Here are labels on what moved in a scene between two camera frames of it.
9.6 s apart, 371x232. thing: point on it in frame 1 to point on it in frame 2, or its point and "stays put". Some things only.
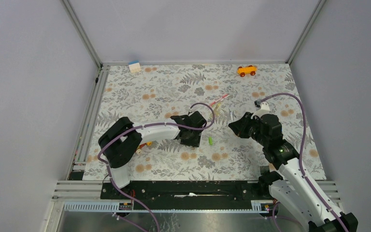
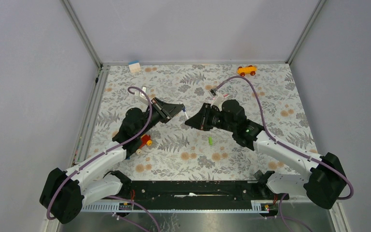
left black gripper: (194, 142) to (166, 111)
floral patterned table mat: (145, 94) stays put
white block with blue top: (134, 66) stays put
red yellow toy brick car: (139, 150) stays put
